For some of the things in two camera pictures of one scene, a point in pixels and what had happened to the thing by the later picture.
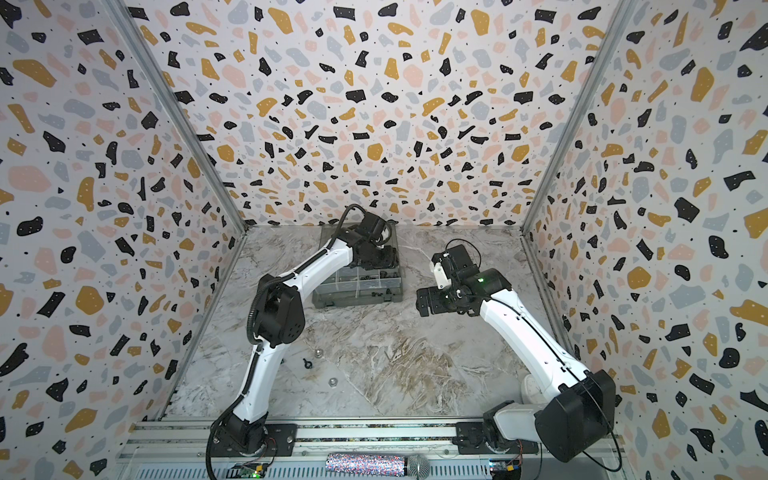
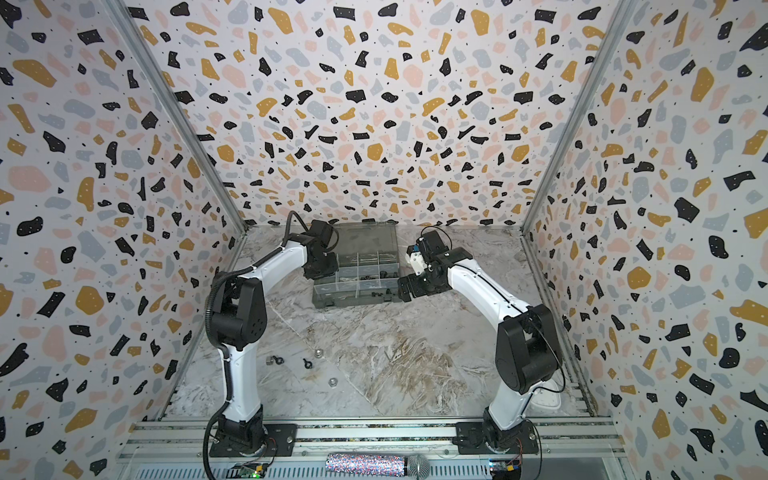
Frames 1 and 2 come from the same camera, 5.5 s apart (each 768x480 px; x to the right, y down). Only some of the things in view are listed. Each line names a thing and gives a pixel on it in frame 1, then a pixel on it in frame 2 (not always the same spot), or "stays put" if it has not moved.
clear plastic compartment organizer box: [355, 285] stays put
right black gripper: [432, 297] → [411, 285]
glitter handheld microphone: [414, 466] stays put
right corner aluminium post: [599, 63] stays put
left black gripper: [390, 257] → [331, 271]
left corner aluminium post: [132, 31] stays put
